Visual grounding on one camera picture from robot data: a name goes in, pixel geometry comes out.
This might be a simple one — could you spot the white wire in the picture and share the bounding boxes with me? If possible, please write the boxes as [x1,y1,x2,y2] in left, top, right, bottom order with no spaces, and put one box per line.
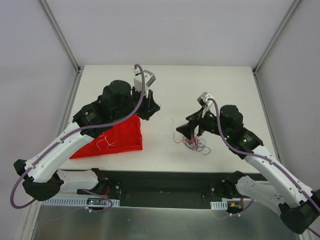
[156,103,175,132]

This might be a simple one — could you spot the cable bundle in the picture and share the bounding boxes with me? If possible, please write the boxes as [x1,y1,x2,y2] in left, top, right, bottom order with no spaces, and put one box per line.
[173,132,212,156]

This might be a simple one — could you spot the white wires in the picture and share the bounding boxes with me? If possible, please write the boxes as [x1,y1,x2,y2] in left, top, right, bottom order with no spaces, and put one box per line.
[96,132,116,151]

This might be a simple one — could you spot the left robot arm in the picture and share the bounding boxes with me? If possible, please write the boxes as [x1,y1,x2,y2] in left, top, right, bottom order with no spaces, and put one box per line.
[13,79,160,202]

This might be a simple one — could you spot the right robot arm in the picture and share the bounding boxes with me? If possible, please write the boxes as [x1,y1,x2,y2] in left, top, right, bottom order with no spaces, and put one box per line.
[176,105,320,235]

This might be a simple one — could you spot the red plastic tray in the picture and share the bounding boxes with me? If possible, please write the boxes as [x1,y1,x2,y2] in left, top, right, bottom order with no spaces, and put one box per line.
[70,115,143,159]

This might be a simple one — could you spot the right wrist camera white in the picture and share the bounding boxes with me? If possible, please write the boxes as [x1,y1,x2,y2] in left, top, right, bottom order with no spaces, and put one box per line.
[197,92,214,118]

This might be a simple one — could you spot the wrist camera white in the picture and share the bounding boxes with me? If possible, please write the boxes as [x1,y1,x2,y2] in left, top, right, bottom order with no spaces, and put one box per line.
[197,92,214,118]
[133,69,156,97]

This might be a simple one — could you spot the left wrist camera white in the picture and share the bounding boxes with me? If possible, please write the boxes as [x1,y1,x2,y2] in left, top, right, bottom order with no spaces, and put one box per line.
[133,69,156,97]

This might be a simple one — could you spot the right white cable duct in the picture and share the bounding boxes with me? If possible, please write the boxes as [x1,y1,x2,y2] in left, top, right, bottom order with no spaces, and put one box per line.
[210,199,244,211]

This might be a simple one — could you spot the white cable duct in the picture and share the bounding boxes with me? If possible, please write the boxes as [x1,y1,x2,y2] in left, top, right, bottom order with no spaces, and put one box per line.
[42,196,111,208]
[210,199,244,211]

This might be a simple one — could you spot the left white cable duct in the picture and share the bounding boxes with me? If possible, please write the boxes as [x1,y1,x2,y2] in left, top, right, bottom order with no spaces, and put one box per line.
[42,196,111,208]

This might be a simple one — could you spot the left aluminium frame post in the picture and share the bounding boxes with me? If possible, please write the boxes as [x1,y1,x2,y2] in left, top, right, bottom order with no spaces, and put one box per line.
[38,0,81,73]

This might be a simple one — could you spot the aluminium frame post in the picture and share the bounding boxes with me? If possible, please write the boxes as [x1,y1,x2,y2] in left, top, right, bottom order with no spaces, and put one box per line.
[252,0,302,75]
[38,0,81,73]

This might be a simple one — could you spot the right aluminium frame post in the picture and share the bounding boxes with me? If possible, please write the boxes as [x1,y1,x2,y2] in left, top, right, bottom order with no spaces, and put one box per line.
[252,0,302,75]

